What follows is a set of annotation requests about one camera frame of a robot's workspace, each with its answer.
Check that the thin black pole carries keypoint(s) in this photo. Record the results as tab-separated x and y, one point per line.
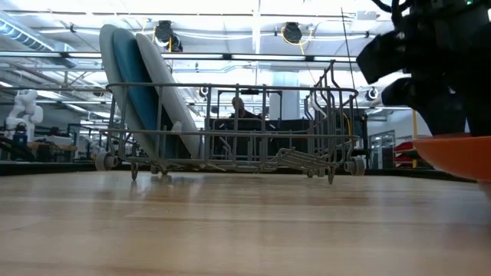
347	46

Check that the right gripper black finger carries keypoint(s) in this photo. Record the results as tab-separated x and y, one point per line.
479	88
445	111

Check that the black desk partition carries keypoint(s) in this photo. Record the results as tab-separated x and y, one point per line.
293	125

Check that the person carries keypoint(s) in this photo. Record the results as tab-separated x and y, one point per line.
238	105

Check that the white robot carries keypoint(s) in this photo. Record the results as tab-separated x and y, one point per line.
25	111

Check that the grey plate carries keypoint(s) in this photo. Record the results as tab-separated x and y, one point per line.
169	96

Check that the red storage bins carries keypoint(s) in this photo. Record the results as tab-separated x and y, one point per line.
404	146

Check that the wooden workbench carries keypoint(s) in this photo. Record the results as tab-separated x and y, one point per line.
57	146

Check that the light blue plate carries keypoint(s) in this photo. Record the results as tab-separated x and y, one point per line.
109	76

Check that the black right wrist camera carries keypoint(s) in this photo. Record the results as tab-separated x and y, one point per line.
379	57

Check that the orange plate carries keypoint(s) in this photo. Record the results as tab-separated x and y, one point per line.
452	157

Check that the black aluminium table frame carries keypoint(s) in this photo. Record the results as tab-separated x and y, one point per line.
46	168

